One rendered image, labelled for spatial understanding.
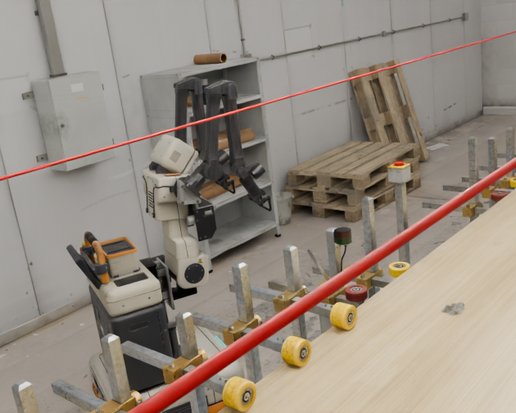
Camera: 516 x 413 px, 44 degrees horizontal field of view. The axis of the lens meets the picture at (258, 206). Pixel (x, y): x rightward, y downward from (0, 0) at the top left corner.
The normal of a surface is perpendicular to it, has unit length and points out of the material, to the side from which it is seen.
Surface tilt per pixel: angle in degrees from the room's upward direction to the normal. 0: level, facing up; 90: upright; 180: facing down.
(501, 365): 0
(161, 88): 90
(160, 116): 90
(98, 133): 90
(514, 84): 90
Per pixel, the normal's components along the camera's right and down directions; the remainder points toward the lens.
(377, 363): -0.12, -0.95
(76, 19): 0.75, 0.11
